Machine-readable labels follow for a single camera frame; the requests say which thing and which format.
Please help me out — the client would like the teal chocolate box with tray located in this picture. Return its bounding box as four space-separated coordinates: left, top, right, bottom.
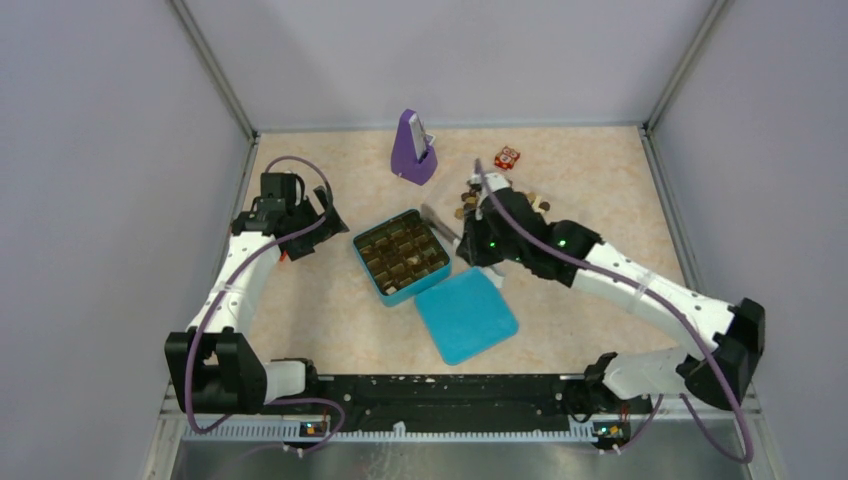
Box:
352 209 452 307

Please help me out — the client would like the teal box lid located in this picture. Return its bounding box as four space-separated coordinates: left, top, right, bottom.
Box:
414 268 519 366

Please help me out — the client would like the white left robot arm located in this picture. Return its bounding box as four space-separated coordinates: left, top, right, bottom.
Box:
164 172 348 415

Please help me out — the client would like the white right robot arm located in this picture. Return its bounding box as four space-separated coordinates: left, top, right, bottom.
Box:
457 183 766 412

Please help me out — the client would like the red small candy box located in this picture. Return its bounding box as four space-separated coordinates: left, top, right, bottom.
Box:
494 146 521 171

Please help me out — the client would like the purple phone stand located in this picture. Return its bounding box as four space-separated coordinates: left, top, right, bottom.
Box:
390 109 438 186

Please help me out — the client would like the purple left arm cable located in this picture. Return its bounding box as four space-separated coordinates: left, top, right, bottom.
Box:
184 155 349 458

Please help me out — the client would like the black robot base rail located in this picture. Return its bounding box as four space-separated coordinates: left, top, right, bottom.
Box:
261 374 653 443

